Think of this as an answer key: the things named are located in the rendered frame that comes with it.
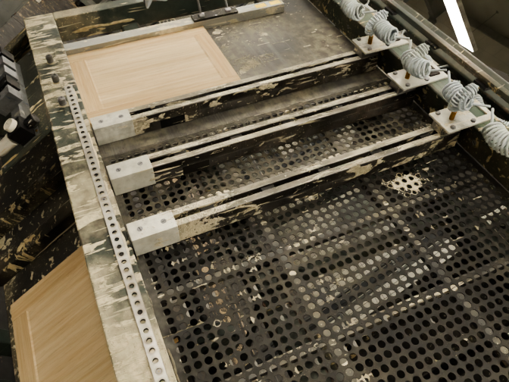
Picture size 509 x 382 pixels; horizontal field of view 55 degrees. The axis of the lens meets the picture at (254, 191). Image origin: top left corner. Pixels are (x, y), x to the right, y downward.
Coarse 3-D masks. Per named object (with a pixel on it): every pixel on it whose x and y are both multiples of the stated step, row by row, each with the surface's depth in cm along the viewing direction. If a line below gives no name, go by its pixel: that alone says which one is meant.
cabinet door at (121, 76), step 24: (120, 48) 193; (144, 48) 194; (168, 48) 194; (192, 48) 194; (216, 48) 194; (96, 72) 183; (120, 72) 183; (144, 72) 183; (168, 72) 183; (192, 72) 184; (216, 72) 184; (96, 96) 173; (120, 96) 173; (144, 96) 174; (168, 96) 173
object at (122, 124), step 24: (360, 48) 179; (384, 48) 179; (288, 72) 176; (312, 72) 175; (336, 72) 181; (360, 72) 186; (192, 96) 165; (216, 96) 165; (240, 96) 169; (264, 96) 174; (96, 120) 156; (120, 120) 156; (144, 120) 159; (168, 120) 163
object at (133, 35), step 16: (272, 0) 216; (224, 16) 206; (240, 16) 209; (256, 16) 213; (128, 32) 197; (144, 32) 197; (160, 32) 199; (64, 48) 189; (80, 48) 190; (96, 48) 192
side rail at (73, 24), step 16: (128, 0) 212; (176, 0) 218; (192, 0) 221; (208, 0) 224; (240, 0) 231; (64, 16) 203; (80, 16) 205; (96, 16) 208; (112, 16) 211; (128, 16) 214; (144, 16) 217; (160, 16) 220; (176, 16) 223; (64, 32) 207; (80, 32) 210; (96, 32) 213
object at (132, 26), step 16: (256, 0) 232; (384, 128) 171; (192, 176) 161; (208, 176) 155; (400, 176) 165; (416, 176) 157; (208, 192) 151; (432, 224) 146; (464, 224) 144; (480, 224) 144; (240, 240) 139; (256, 240) 139; (464, 240) 144; (496, 240) 140; (240, 256) 135; (336, 256) 138; (480, 256) 140; (272, 272) 130; (496, 288) 137; (288, 304) 126; (272, 320) 123; (272, 336) 124; (320, 368) 115
